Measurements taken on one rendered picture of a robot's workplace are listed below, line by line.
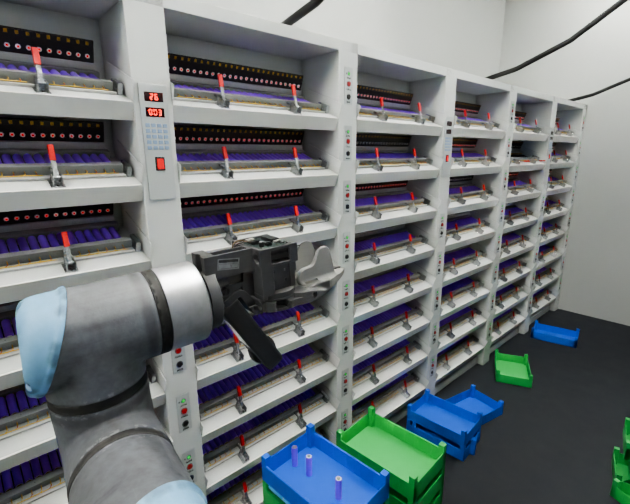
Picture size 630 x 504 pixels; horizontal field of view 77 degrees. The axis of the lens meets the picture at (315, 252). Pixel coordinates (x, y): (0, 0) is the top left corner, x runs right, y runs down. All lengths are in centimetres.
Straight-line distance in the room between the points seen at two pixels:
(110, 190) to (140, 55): 33
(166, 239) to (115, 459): 80
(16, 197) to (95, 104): 26
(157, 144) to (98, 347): 77
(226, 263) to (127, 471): 21
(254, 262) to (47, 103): 71
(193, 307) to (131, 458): 14
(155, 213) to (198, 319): 71
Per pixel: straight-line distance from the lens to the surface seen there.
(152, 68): 113
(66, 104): 107
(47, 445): 124
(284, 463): 136
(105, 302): 41
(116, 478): 38
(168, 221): 113
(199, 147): 134
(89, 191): 107
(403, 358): 218
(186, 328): 43
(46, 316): 41
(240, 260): 46
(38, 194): 105
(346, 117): 151
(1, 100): 105
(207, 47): 144
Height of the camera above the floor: 139
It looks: 14 degrees down
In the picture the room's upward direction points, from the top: straight up
